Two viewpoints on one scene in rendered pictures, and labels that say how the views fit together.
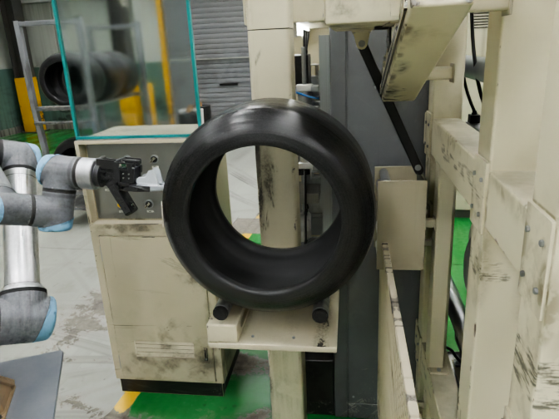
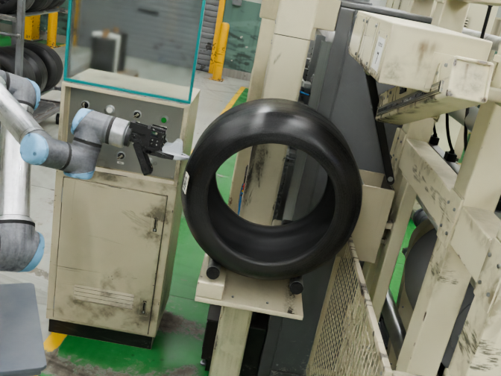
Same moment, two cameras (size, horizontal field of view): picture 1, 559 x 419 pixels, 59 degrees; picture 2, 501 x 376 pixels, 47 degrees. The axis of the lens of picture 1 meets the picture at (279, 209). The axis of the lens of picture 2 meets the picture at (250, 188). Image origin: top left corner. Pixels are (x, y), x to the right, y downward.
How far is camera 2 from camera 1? 0.62 m
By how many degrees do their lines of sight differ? 10
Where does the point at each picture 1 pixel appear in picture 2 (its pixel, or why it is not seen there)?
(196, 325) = (142, 278)
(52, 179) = (88, 133)
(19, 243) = (17, 177)
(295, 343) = (269, 308)
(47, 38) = not seen: outside the picture
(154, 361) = (90, 306)
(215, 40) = not seen: outside the picture
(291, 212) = (273, 194)
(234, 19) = not seen: outside the picture
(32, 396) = (16, 320)
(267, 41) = (288, 46)
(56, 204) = (87, 155)
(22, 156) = (25, 92)
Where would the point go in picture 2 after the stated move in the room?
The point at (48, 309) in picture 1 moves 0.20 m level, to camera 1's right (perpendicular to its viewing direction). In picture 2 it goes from (39, 244) to (97, 250)
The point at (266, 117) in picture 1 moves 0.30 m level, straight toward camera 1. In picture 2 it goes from (294, 123) to (318, 154)
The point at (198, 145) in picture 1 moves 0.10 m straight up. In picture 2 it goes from (233, 133) to (239, 101)
